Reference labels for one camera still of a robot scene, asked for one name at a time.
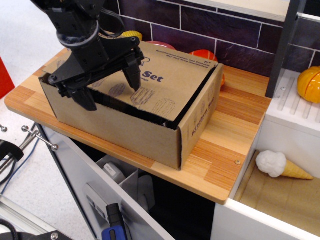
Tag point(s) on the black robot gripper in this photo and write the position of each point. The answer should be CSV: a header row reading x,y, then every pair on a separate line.
x,y
92,58

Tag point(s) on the brown cardboard kitchen set box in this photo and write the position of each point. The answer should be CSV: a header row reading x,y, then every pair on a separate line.
x,y
163,120

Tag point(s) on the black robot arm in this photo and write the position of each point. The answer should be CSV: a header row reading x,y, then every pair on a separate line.
x,y
83,14

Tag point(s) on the yellow toy fruit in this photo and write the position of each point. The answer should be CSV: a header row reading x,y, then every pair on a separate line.
x,y
131,34

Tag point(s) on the red toy plate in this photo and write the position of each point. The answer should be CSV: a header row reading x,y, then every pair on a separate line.
x,y
162,44

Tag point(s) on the red panel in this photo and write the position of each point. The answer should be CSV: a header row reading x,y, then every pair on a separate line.
x,y
6,83

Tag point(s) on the white cabinet door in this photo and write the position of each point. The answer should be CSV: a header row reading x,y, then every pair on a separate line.
x,y
93,190

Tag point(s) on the grey storage bin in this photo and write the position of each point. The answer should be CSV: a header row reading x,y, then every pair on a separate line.
x,y
132,180

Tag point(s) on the metal bar clamp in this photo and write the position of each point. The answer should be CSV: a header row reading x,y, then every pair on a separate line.
x,y
15,153

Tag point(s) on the white dish rack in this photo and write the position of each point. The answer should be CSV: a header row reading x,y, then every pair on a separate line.
x,y
288,108

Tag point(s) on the toy ice cream cone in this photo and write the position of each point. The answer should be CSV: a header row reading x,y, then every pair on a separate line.
x,y
275,164

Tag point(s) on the orange toy pumpkin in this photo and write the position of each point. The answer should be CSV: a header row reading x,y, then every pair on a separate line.
x,y
308,85

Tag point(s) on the dark grey vertical post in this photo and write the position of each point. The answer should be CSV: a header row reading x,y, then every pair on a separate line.
x,y
295,10

